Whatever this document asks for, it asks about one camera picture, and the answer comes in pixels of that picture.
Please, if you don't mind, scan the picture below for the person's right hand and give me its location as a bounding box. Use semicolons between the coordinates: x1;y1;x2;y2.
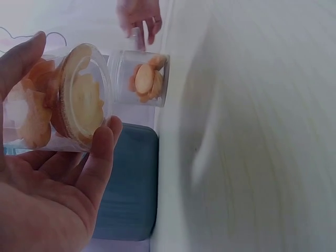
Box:
116;0;163;52

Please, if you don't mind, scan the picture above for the person's left hand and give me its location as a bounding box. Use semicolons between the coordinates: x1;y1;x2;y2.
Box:
0;30;123;252

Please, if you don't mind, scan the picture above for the clear plastic lid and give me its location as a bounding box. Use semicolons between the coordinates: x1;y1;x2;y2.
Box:
127;27;144;51

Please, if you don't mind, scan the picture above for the clear plastic jar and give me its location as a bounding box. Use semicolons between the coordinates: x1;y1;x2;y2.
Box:
106;49;172;109
2;43;117;153

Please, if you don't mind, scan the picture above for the pile of orange chips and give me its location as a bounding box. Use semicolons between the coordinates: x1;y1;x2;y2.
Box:
5;44;106;148
128;56;168;104

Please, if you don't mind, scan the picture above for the blue-grey rounded rectangular object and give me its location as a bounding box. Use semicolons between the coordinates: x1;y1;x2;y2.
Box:
90;122;160;241

